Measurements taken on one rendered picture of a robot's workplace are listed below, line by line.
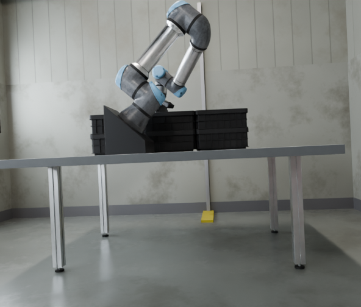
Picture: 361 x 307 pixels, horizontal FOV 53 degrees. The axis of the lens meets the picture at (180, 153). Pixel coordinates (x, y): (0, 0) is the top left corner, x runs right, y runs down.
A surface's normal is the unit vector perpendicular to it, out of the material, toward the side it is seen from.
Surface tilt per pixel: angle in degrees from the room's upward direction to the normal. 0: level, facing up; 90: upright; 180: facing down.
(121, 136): 90
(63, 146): 90
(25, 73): 90
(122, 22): 90
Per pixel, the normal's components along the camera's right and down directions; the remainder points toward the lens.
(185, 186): -0.10, 0.00
